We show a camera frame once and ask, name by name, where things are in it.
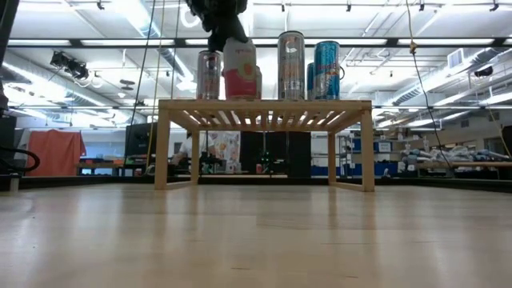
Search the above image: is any patterned white poster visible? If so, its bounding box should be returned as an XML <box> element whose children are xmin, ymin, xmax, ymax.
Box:
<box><xmin>207</xmin><ymin>130</ymin><xmax>242</xmax><ymax>174</ymax></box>

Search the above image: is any black cabinet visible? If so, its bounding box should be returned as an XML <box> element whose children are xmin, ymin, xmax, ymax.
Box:
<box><xmin>239</xmin><ymin>130</ymin><xmax>313</xmax><ymax>178</ymax></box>

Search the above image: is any knotted yellow hanging rope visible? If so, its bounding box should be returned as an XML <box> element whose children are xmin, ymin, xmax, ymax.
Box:
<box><xmin>404</xmin><ymin>0</ymin><xmax>419</xmax><ymax>55</ymax></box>

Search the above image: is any black ceiling-mounted device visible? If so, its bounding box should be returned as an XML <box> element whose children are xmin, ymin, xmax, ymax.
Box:
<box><xmin>50</xmin><ymin>50</ymin><xmax>90</xmax><ymax>81</ymax></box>

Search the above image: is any black hanging cable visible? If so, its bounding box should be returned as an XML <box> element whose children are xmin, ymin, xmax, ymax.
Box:
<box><xmin>414</xmin><ymin>51</ymin><xmax>455</xmax><ymax>171</ymax></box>
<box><xmin>128</xmin><ymin>0</ymin><xmax>157</xmax><ymax>163</ymax></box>

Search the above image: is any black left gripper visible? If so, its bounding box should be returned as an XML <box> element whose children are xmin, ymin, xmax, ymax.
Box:
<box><xmin>186</xmin><ymin>0</ymin><xmax>250</xmax><ymax>54</ymax></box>

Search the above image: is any thin yellow hanging cable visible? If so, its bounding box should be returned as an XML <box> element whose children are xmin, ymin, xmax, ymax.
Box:
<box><xmin>146</xmin><ymin>0</ymin><xmax>166</xmax><ymax>166</ymax></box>

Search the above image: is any white ceiling duct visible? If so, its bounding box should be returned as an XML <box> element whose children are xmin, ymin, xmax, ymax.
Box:
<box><xmin>415</xmin><ymin>46</ymin><xmax>512</xmax><ymax>106</ymax></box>

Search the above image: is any wooden slatted shelf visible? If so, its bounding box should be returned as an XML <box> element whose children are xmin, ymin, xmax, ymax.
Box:
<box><xmin>154</xmin><ymin>98</ymin><xmax>376</xmax><ymax>193</ymax></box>

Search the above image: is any black aluminium table frame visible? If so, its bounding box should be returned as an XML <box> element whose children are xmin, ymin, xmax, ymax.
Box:
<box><xmin>0</xmin><ymin>172</ymin><xmax>512</xmax><ymax>194</ymax></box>

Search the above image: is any person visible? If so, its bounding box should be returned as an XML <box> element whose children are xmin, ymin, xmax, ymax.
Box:
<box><xmin>170</xmin><ymin>130</ymin><xmax>219</xmax><ymax>176</ymax></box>

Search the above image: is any blue energy drink can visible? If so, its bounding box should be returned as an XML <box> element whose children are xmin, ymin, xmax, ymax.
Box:
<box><xmin>306</xmin><ymin>62</ymin><xmax>316</xmax><ymax>101</ymax></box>
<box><xmin>313</xmin><ymin>40</ymin><xmax>342</xmax><ymax>101</ymax></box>

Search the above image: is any orange cloth cover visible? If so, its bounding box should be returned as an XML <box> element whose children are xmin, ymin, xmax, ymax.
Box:
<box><xmin>26</xmin><ymin>128</ymin><xmax>87</xmax><ymax>178</ymax></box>

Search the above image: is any black monitor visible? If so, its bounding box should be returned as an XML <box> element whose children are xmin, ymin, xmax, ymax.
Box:
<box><xmin>124</xmin><ymin>122</ymin><xmax>158</xmax><ymax>167</ymax></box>

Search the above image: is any blue storage bin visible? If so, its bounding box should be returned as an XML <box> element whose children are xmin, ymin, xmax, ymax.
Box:
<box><xmin>350</xmin><ymin>138</ymin><xmax>395</xmax><ymax>154</ymax></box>

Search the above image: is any clear plastic bag pile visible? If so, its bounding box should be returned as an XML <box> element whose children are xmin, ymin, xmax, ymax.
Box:
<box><xmin>402</xmin><ymin>144</ymin><xmax>511</xmax><ymax>163</ymax></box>

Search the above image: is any silver can with black lid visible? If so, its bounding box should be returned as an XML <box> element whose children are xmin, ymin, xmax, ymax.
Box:
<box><xmin>277</xmin><ymin>30</ymin><xmax>306</xmax><ymax>101</ymax></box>
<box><xmin>196</xmin><ymin>50</ymin><xmax>222</xmax><ymax>100</ymax></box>

